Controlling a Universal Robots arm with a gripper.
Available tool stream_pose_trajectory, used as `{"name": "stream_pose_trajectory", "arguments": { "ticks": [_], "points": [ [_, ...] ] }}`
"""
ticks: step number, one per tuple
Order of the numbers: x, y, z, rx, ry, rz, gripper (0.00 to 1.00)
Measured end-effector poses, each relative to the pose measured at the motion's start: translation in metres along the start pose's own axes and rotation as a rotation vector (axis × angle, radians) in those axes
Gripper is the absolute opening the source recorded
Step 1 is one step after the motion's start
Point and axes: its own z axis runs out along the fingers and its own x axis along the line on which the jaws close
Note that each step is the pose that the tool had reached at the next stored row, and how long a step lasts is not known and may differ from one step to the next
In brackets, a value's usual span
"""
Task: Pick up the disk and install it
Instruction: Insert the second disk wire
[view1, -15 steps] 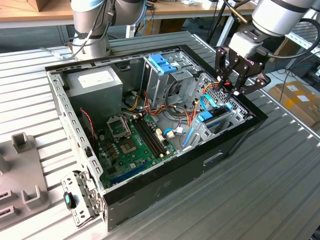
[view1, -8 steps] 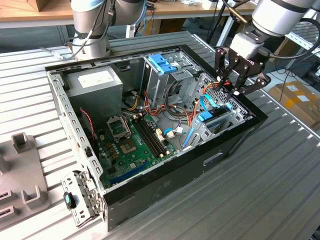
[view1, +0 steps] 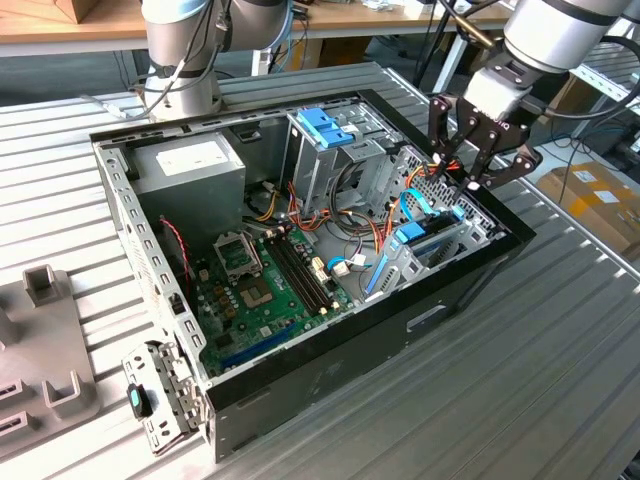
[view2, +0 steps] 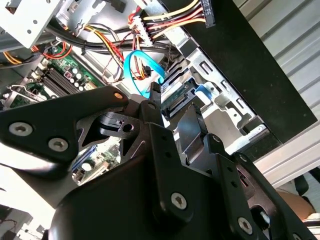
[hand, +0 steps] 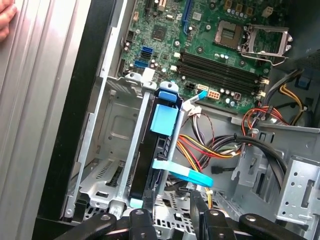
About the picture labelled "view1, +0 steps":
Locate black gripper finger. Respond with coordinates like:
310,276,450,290
427,94,475,181
464,129,545,194

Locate orange red yellow power wire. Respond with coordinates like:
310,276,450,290
372,157,461,259

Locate blue data wire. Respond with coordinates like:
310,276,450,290
397,188,442,222

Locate hard disk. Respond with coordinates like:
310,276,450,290
366,206,469,300

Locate metal disk bay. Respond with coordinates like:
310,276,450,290
362,202,506,304

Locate cardboard box under desk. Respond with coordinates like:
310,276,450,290
547,74,607,126

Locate black stand pole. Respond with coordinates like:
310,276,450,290
414,12,454,99

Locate cardboard box with labels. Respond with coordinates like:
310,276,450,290
537,162,640,261

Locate metal slat side table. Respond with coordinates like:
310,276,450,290
564,42,640,146

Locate blue plastic drive latch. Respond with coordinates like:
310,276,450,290
295,108,359,150

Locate metal drive cage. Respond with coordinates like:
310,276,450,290
279,107,401,221

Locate wooden desk white legs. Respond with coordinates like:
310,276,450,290
292,0,506,96

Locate black RAM slot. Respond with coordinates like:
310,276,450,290
283,234,335,310
277,237,328,313
271,239,322,316
265,241,316,318

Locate metal socket cover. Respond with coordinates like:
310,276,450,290
212,230,265,279

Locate green motherboard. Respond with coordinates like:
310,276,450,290
192,227,359,379

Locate open black PC case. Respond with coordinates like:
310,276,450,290
89,88,537,464

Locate grey power supply unit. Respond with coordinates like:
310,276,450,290
130,132,247,251

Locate blue expansion slot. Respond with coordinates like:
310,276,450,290
219,323,297,369

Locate brown box on desk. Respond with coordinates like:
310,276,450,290
52,0,104,25

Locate black teal latch clip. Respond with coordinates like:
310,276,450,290
126,382,154,418

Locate grey parts rack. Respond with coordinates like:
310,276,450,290
0,267,101,459

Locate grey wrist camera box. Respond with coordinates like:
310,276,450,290
462,68,532,117

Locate orange black wire bundle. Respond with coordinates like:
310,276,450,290
287,179,391,236

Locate white plug purple wire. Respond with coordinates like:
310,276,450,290
344,234,374,271

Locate yellow orange supply wires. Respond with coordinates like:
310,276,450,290
247,180,281,222

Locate red black fan wire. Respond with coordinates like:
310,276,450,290
158,214,195,299

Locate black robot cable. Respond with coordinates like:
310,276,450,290
82,0,236,121

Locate metal expansion slot bracket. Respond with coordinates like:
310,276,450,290
121,339,211,457

